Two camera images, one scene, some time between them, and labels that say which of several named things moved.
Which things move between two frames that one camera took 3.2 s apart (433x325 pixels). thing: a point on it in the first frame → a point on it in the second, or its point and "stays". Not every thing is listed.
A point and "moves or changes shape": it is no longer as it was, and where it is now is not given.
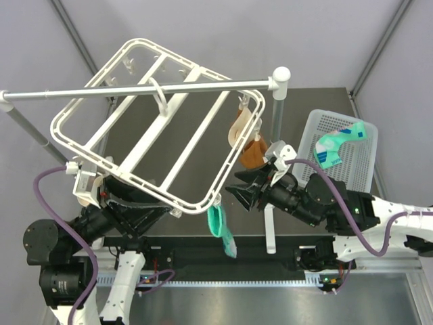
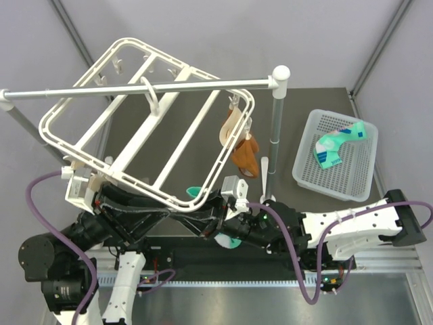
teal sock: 327,147 stays
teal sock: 219,229 moves or changes shape
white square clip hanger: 175,149 moves or changes shape
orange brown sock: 252,156 moves or changes shape
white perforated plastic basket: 358,167 stays
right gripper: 247,195 → 203,226
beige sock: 237,125 → 233,116
